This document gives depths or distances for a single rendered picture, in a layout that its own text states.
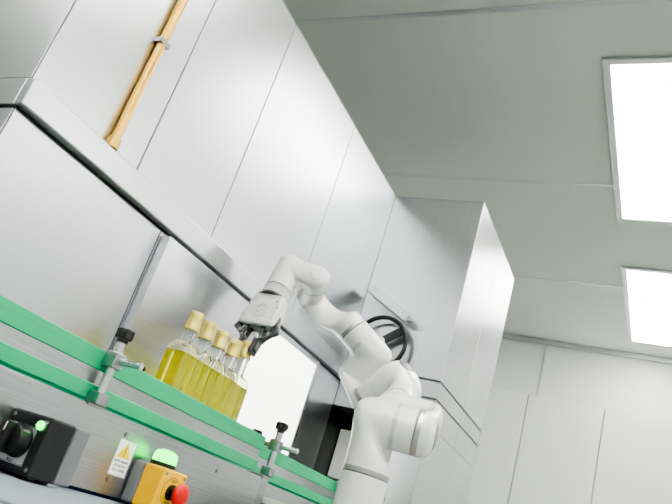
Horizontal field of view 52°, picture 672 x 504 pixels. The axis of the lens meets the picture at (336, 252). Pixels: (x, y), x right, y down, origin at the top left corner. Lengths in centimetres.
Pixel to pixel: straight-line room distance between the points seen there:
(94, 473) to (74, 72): 77
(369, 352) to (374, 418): 40
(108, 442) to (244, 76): 109
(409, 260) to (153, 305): 131
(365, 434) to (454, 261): 136
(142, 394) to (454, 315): 151
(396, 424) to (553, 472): 380
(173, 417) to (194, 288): 47
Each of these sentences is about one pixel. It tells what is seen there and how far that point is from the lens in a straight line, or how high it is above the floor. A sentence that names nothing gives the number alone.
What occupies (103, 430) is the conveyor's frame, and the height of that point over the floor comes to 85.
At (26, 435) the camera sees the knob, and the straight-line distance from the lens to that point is 104.
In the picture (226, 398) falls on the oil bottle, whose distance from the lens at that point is 169.
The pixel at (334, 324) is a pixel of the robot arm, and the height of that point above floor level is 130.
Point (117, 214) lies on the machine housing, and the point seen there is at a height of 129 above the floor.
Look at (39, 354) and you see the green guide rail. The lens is 113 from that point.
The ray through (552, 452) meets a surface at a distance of 520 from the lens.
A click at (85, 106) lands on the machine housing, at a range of 153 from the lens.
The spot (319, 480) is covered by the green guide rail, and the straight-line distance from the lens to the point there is 219.
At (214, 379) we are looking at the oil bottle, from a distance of 164.
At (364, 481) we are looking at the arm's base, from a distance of 141.
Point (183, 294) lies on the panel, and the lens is 174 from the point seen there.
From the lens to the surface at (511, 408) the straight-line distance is 531.
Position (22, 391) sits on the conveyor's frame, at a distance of 110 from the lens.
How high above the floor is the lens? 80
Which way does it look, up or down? 22 degrees up
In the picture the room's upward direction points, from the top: 18 degrees clockwise
